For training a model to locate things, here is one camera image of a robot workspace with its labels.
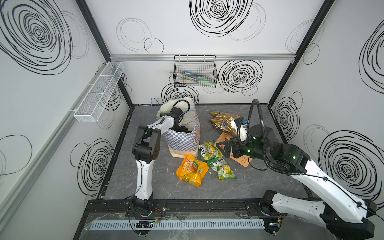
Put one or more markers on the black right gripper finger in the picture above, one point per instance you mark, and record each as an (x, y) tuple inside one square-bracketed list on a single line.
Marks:
[(226, 152), (224, 145)]

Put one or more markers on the green Fox's candy bag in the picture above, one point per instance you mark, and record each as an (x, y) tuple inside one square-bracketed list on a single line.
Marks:
[(222, 168), (208, 151)]

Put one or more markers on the yellow gummy candy bag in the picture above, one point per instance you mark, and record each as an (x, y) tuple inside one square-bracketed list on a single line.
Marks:
[(192, 170)]

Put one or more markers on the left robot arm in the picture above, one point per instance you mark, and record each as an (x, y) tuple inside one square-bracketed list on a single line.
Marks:
[(146, 149)]

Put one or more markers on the grey slotted cable duct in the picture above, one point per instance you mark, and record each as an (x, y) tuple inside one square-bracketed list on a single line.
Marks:
[(190, 224)]

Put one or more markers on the right back corner post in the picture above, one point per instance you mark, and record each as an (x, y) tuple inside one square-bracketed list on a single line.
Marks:
[(313, 29)]

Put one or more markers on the blue checkered paper bag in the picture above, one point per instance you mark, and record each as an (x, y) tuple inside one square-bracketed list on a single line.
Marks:
[(180, 126)]

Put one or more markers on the green item in basket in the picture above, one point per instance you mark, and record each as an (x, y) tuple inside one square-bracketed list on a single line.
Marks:
[(189, 78)]

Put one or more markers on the black wire basket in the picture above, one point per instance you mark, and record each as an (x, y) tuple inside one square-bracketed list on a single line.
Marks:
[(198, 64)]

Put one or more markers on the orange potato chips bag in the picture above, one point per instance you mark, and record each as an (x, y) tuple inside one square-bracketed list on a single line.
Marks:
[(244, 160)]

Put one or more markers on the white mesh shelf tray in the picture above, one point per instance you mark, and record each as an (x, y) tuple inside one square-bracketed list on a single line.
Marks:
[(103, 94)]

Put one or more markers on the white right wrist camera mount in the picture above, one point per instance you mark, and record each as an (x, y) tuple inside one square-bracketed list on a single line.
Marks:
[(241, 126)]

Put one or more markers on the black front rail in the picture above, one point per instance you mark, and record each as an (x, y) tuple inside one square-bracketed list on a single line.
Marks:
[(165, 208)]

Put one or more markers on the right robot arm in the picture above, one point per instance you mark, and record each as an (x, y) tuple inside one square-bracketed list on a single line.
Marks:
[(342, 213)]

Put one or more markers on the gold snack bag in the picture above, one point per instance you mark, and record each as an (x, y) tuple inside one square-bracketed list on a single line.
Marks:
[(222, 121)]

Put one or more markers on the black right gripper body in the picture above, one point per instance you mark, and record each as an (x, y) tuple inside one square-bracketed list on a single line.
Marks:
[(235, 147)]

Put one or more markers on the black corner frame post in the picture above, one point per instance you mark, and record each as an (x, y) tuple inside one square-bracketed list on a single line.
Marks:
[(84, 8)]

